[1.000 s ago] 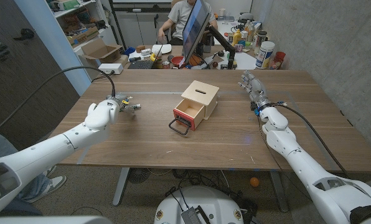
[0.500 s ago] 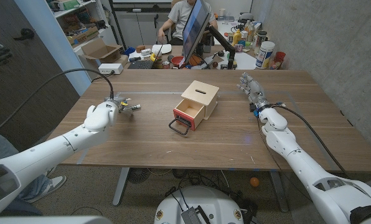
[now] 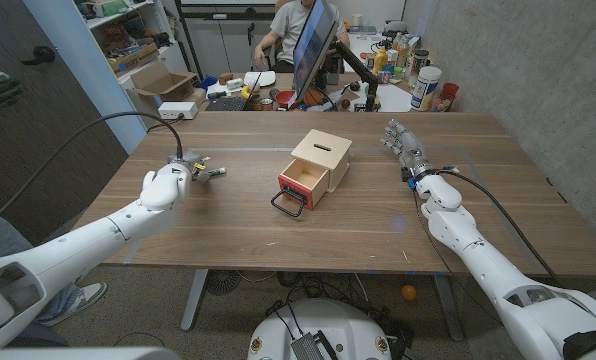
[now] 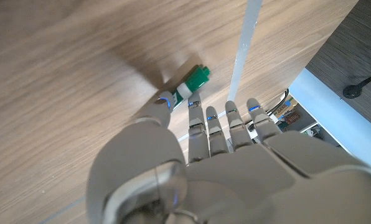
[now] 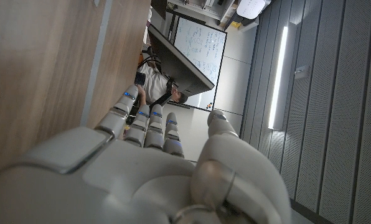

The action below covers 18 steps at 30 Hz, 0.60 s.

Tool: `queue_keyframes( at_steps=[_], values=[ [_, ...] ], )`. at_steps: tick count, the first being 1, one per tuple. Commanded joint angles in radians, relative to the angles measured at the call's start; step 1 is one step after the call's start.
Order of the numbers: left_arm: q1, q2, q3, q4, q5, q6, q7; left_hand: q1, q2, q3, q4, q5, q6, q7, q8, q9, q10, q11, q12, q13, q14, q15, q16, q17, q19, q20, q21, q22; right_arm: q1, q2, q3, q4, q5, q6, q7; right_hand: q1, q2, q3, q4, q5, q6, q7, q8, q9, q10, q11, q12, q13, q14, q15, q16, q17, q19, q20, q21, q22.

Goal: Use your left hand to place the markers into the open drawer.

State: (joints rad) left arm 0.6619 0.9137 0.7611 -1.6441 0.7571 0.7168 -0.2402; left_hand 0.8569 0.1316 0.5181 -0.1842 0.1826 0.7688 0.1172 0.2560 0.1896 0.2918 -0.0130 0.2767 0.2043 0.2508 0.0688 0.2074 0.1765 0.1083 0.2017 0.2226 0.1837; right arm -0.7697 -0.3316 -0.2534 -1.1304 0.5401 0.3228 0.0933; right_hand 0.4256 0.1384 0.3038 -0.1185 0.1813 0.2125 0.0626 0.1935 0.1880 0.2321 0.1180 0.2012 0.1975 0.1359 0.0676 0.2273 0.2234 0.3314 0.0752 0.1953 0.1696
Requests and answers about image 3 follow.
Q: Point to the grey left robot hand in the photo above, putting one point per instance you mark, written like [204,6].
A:
[200,172]

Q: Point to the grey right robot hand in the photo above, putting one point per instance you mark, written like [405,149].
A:
[410,147]

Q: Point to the green capped white marker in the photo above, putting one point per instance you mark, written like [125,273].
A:
[219,172]

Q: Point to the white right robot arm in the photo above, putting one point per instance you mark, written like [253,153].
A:
[483,260]

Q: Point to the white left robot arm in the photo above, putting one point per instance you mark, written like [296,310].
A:
[103,235]

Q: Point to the open cardboard box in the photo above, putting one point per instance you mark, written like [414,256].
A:
[163,82]

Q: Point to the red fronted wooden drawer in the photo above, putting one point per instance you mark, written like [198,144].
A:
[298,186]

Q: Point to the white canister with blue label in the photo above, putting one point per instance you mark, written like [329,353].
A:
[424,90]

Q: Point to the white rectangular power box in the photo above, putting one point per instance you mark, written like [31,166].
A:
[178,110]

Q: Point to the black keyboard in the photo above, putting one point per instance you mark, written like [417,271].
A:
[226,103]

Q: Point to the yellow mustard bottle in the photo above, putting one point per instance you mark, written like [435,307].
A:
[380,62]

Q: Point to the yellow banana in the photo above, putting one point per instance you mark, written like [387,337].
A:
[246,92]

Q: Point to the wooden box with slot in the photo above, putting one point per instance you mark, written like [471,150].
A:
[310,145]

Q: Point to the orange basketball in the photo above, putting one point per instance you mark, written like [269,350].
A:
[314,97]

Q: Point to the white plate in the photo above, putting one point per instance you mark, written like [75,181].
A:
[260,79]

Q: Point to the red bowl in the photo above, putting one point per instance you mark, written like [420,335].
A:
[284,97]

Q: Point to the grey table leg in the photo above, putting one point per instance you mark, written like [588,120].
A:
[194,300]
[449,310]

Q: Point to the black computer monitor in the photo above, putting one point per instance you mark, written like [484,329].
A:
[310,50]

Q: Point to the small orange ball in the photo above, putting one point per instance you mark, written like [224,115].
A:
[409,292]

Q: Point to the white storage shelf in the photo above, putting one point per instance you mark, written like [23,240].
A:
[128,20]

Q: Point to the seated person in light shirt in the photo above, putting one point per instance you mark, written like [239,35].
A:
[288,25]

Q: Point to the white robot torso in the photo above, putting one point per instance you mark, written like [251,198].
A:
[338,325]

